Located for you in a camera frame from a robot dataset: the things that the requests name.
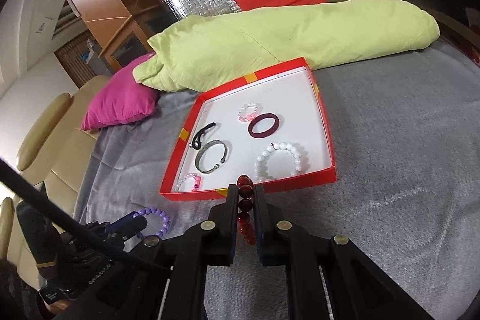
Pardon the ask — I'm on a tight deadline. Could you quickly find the purple bead bracelet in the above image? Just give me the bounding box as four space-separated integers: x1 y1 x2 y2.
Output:
133 206 172 240

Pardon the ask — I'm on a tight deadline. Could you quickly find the pink clear bead bracelet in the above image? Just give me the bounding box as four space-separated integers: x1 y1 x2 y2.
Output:
174 171 203 193

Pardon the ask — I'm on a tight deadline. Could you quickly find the black hair tie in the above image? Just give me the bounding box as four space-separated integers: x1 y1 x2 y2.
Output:
189 122 218 150

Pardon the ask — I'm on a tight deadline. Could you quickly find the silver metal bangle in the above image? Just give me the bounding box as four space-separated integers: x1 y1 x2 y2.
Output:
194 140 229 175

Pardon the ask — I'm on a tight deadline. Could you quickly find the red bead bracelet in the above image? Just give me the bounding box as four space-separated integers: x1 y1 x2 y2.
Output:
237 175 257 246

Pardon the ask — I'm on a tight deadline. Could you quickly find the white pearl bead bracelet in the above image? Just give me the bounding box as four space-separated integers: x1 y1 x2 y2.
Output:
253 141 307 183

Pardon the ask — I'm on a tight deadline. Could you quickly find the dark maroon hair band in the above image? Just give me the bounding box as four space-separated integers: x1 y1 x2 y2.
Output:
247 113 280 139

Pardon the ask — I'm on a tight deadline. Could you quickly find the small pink bead bracelet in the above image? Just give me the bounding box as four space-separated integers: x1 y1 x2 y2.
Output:
237 101 262 124

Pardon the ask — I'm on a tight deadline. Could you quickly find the person's left hand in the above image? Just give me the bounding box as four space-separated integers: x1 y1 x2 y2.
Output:
0 259 72 319

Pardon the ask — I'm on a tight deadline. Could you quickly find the beige leather sofa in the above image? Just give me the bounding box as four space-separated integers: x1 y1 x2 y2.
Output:
1 76 109 290

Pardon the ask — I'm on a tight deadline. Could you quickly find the magenta pillow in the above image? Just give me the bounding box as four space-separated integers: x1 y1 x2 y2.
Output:
81 53 158 131

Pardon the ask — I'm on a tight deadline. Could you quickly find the red shallow cardboard box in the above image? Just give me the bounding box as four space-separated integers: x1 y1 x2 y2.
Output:
160 58 337 202

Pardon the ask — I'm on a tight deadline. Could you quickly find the grey bed blanket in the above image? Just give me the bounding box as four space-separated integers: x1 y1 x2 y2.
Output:
73 41 479 319

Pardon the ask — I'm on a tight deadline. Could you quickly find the light green folded duvet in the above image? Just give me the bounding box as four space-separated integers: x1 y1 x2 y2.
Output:
133 0 440 92

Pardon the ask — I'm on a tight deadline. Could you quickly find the black cable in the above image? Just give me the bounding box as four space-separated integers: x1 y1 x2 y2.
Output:
0 157 143 268

